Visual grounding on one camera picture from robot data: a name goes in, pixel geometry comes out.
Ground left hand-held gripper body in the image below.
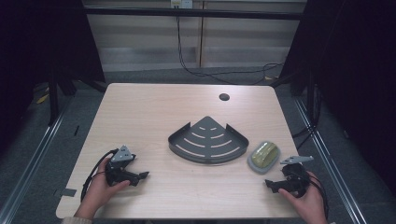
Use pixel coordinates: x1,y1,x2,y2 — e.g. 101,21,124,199
105,144,140,188

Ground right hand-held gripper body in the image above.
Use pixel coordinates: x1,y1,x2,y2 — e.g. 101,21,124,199
279,154,316,199

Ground person's left hand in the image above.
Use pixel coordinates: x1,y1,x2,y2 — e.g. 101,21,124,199
74,157,132,220

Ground person's right hand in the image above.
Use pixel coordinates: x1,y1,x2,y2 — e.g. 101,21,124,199
277,170,329,224

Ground yellow-green soap bar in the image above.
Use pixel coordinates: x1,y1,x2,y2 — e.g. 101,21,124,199
250,142,279,169

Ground grey tape patch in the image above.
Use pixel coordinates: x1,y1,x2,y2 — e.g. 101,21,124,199
60,188,78,198

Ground beige sleeve cuff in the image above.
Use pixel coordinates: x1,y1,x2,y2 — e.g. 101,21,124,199
61,216,93,224

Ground dark grey corner shelf rack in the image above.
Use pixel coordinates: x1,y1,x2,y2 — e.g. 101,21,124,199
167,116,250,165

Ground black metal stand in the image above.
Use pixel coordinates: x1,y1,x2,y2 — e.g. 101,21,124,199
290,71,323,150
47,73,78,127

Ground yellow scrap on floor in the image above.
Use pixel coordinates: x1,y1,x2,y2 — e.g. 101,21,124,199
35,92,50,105

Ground black curtain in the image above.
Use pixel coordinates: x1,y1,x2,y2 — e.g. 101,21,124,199
278,0,396,195
0,0,106,157

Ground black horizontal metal bar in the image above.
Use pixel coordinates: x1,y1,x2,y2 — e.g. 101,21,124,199
83,7,305,21

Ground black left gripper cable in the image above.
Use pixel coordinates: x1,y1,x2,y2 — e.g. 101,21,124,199
79,147,120,203

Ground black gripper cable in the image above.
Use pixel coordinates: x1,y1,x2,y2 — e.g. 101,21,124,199
79,147,120,203
304,173,331,219

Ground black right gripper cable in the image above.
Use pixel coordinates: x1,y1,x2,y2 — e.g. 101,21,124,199
304,173,331,219

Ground metal floor rail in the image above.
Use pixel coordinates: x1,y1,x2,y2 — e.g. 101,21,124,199
292,97,372,224
0,102,73,224

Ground black cable on floor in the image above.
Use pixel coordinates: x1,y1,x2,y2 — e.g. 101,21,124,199
175,15,285,86

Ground white wall socket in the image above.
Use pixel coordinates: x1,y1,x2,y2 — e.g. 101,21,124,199
170,0,194,9

